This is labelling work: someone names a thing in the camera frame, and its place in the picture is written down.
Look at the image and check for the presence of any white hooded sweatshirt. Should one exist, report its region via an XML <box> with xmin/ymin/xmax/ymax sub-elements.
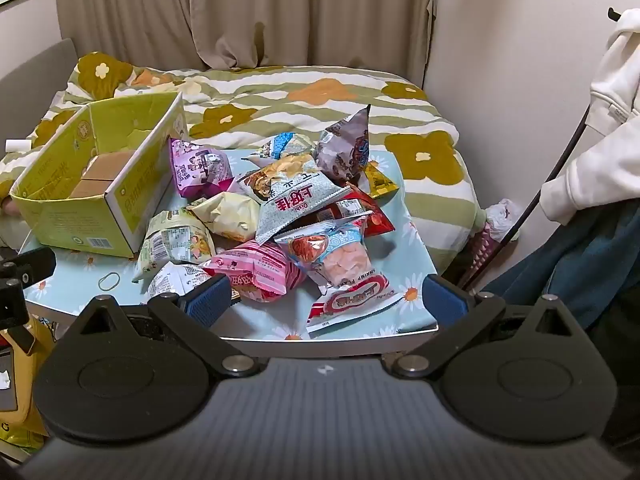
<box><xmin>541</xmin><ymin>7</ymin><xmax>640</xmax><ymax>226</ymax></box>

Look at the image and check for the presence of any white plastic bag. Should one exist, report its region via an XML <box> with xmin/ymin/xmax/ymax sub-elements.
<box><xmin>482</xmin><ymin>199</ymin><xmax>524</xmax><ymax>247</ymax></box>

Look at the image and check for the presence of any pink patterned bin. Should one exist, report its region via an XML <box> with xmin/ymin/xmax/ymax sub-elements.
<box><xmin>460</xmin><ymin>229</ymin><xmax>503</xmax><ymax>291</ymax></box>

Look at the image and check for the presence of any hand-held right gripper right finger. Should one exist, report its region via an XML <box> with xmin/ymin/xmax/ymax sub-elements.
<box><xmin>391</xmin><ymin>274</ymin><xmax>598</xmax><ymax>378</ymax></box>

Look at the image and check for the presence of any yellow-green cardboard box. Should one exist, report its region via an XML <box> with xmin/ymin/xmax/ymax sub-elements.
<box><xmin>10</xmin><ymin>91</ymin><xmax>190</xmax><ymax>257</ymax></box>

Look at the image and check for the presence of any beige curtain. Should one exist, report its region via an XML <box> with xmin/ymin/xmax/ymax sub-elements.
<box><xmin>52</xmin><ymin>0</ymin><xmax>441</xmax><ymax>92</ymax></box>

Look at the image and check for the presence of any light blue floral tablecloth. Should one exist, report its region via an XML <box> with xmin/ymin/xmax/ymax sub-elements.
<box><xmin>20</xmin><ymin>147</ymin><xmax>441</xmax><ymax>343</ymax></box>

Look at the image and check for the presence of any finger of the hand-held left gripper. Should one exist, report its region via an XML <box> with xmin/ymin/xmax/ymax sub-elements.
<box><xmin>0</xmin><ymin>247</ymin><xmax>57</xmax><ymax>327</ymax></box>

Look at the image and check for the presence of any grey upholstered headboard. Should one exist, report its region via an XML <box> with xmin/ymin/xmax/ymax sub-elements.
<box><xmin>0</xmin><ymin>38</ymin><xmax>78</xmax><ymax>103</ymax></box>

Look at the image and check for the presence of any pink striped snack bag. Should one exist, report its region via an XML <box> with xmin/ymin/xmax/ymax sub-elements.
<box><xmin>200</xmin><ymin>241</ymin><xmax>307</xmax><ymax>304</ymax></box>

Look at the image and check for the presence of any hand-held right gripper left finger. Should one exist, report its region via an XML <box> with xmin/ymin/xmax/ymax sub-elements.
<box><xmin>52</xmin><ymin>275</ymin><xmax>260</xmax><ymax>377</ymax></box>

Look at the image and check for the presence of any green striped floral blanket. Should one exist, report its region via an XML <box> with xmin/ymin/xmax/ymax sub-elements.
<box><xmin>0</xmin><ymin>52</ymin><xmax>488</xmax><ymax>266</ymax></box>

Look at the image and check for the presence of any pile of snack packets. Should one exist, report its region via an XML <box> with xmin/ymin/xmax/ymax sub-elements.
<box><xmin>132</xmin><ymin>105</ymin><xmax>401</xmax><ymax>333</ymax></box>

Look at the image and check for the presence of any thin black pole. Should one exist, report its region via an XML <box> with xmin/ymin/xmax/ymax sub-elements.
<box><xmin>460</xmin><ymin>102</ymin><xmax>592</xmax><ymax>291</ymax></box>

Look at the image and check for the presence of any red snack bag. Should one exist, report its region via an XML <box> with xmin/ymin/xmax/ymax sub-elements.
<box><xmin>320</xmin><ymin>185</ymin><xmax>397</xmax><ymax>239</ymax></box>

